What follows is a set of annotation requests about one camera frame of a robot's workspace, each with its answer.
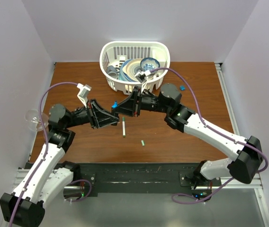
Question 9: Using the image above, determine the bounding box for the aluminium frame rail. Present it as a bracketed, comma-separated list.
[215, 63, 269, 227]

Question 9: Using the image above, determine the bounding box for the beige blue plate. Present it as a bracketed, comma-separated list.
[118, 58, 142, 82]

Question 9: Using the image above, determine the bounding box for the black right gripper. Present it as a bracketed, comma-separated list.
[113, 86, 170, 117]

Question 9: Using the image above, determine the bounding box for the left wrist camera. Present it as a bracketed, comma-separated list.
[77, 83, 91, 107]

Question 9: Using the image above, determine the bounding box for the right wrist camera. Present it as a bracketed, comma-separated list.
[135, 70, 151, 92]

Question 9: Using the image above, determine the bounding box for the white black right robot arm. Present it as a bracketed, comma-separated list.
[112, 84, 263, 186]

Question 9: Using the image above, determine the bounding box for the blue patterned bowl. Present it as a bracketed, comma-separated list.
[140, 57, 160, 72]

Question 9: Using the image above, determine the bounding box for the black blue highlighter pen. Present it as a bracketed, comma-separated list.
[111, 101, 118, 112]

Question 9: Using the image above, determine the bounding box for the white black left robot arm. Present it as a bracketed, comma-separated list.
[0, 99, 119, 227]

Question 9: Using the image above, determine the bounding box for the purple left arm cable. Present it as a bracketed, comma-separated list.
[8, 81, 92, 227]

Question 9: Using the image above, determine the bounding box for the clear wine glass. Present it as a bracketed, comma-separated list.
[25, 109, 49, 131]

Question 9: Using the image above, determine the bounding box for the white pen green tip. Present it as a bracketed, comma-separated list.
[122, 120, 126, 137]

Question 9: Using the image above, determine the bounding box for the white plastic dish basket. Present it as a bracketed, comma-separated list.
[99, 41, 170, 95]

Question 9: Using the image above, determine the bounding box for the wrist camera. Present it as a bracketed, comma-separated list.
[77, 83, 91, 107]
[135, 70, 151, 92]

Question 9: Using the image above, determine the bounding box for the grey blue mug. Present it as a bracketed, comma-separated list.
[106, 65, 118, 79]

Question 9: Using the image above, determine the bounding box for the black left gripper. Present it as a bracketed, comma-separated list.
[65, 98, 119, 129]

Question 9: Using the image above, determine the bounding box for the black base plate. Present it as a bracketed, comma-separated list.
[54, 162, 223, 198]

